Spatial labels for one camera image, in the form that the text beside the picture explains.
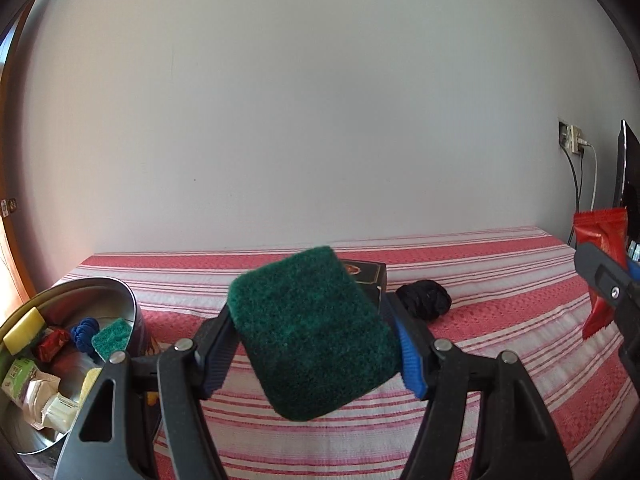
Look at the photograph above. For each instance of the wall socket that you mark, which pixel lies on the wall socket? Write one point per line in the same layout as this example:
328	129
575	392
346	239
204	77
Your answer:
572	137

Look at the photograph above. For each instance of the black cloth bundle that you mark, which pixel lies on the black cloth bundle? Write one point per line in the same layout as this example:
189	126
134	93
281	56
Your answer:
425	301

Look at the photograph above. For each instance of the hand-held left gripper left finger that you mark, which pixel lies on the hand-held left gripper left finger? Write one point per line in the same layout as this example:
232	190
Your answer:
220	360

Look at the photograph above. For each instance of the small black box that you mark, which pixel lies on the small black box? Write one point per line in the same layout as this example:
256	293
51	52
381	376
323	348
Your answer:
367	272

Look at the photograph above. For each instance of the beige snack packet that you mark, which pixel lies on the beige snack packet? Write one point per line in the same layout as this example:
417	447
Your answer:
40	396

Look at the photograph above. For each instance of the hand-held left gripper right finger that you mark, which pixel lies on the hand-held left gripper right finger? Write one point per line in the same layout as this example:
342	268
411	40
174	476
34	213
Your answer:
412	355

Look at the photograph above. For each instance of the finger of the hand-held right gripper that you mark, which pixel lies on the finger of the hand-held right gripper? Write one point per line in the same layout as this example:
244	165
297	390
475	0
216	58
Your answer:
600	272
634	265

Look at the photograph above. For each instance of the round metal tin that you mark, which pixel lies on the round metal tin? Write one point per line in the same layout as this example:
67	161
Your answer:
107	300

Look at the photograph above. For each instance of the black monitor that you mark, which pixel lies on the black monitor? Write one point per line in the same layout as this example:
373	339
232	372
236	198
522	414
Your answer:
631	185

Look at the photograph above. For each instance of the green white snack packet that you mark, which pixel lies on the green white snack packet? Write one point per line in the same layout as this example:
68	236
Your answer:
17	375

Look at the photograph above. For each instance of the red snack packet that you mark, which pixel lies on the red snack packet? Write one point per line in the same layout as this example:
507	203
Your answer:
52	345
600	240

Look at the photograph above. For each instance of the red striped cloth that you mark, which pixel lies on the red striped cloth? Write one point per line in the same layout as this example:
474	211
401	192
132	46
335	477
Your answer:
500	385

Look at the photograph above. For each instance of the wooden frame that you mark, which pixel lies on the wooden frame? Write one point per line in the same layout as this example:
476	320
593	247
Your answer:
12	110

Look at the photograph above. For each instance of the metal latch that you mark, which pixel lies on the metal latch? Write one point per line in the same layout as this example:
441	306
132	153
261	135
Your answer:
7	206

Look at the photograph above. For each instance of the yellow green sponge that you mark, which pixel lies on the yellow green sponge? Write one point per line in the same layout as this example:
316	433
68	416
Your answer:
22	332
310	335
111	342
90	385

